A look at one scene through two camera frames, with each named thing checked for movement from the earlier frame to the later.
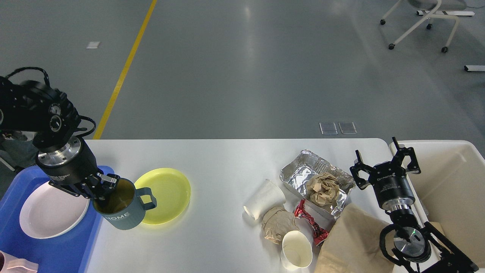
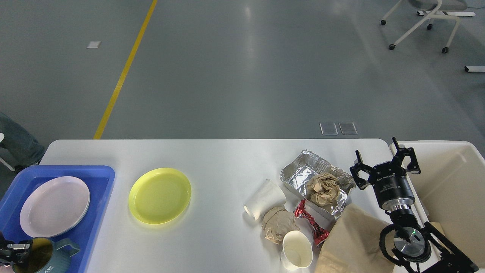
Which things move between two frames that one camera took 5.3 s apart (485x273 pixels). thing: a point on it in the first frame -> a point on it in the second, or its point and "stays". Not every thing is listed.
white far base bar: [459, 13] stays
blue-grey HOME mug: [123, 209] -> [48, 256]
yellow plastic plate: [172, 192] stays
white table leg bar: [474, 68] stays
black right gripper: [390, 181] stays
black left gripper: [72, 167] -> [21, 252]
